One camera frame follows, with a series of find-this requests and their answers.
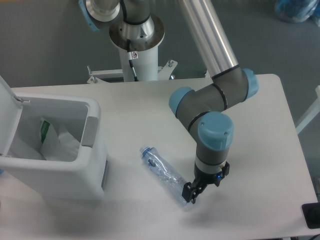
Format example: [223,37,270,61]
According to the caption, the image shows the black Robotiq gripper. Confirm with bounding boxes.
[182,162,230,204]

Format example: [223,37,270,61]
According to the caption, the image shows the white plastic packaging bag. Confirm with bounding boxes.
[8,117,80,162]

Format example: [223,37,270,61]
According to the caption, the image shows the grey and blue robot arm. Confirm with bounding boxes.
[79,0,259,205]

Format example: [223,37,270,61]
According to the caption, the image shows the white trash can with lid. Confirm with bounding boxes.
[0,80,108,200]

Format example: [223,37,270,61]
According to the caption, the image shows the clear crushed plastic bottle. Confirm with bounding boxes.
[139,145,191,207]

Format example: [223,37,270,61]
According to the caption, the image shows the black device at table edge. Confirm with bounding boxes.
[301,202,320,229]

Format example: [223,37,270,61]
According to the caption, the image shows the blue plastic bag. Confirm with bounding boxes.
[274,0,320,24]

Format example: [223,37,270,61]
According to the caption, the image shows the white frame post right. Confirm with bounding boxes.
[295,85,320,134]

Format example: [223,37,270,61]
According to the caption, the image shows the white pedestal base frame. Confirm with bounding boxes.
[86,58,178,84]

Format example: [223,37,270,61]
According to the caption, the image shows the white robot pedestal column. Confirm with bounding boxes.
[109,13,165,82]

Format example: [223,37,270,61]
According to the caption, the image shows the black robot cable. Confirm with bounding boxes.
[126,38,139,82]

